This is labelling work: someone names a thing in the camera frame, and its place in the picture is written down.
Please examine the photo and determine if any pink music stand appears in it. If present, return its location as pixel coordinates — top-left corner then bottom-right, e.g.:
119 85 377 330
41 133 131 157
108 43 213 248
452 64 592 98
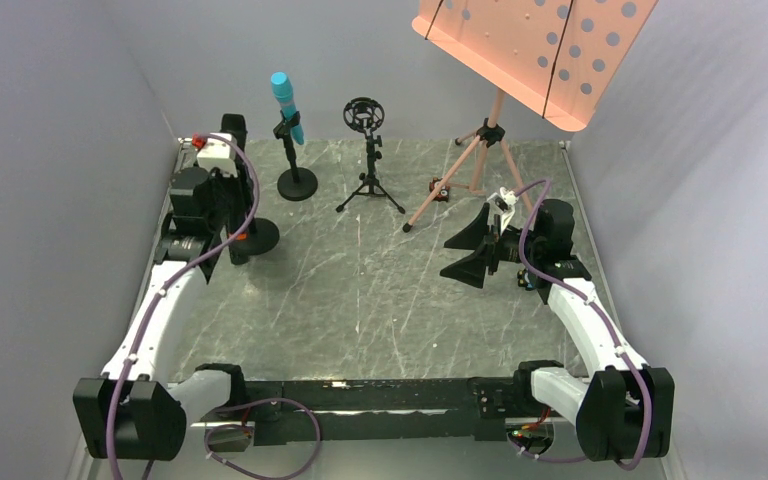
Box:
403 0 656 231

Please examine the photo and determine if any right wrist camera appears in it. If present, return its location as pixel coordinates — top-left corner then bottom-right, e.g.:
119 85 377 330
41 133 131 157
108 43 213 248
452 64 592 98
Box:
486 187 518 232

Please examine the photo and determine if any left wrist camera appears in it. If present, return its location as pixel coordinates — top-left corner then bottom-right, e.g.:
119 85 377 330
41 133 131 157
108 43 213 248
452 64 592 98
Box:
191 133 238 177

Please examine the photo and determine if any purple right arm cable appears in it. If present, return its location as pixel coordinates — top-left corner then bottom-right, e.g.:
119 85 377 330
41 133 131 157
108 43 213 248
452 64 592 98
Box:
508 178 654 473

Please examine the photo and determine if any blue microphone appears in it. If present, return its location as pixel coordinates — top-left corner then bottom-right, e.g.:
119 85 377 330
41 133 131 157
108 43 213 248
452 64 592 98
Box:
270 71 305 145

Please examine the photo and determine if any black small desk mic stand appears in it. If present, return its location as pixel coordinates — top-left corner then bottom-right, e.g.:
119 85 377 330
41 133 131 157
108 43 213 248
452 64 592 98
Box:
231 217 280 256

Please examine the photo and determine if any red owl toy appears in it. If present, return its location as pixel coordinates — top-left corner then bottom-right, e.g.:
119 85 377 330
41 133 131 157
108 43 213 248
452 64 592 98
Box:
428 177 450 202

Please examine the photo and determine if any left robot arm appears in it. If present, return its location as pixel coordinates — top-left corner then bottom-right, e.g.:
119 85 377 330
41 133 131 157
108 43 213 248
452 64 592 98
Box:
73 167 249 461

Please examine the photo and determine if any black tripod shock mount stand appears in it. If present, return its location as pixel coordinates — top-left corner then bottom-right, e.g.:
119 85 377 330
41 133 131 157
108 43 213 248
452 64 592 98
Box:
335 97 406 214

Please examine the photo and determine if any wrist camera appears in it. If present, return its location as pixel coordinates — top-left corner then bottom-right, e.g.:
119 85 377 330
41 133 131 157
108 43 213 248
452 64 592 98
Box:
486 187 518 232
191 133 238 177

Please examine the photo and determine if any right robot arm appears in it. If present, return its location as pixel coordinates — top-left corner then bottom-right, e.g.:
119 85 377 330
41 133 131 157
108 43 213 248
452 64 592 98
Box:
440 197 675 469

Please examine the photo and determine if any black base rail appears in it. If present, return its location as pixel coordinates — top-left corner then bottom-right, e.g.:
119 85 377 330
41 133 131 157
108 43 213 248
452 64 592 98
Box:
199 377 546 446

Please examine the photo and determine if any black clip desk mic stand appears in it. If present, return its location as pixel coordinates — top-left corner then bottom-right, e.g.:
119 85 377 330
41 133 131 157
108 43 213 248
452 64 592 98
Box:
273 112 318 202

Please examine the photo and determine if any black microphone orange end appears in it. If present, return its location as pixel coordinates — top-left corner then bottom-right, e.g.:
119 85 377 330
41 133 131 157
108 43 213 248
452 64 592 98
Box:
219 113 253 243

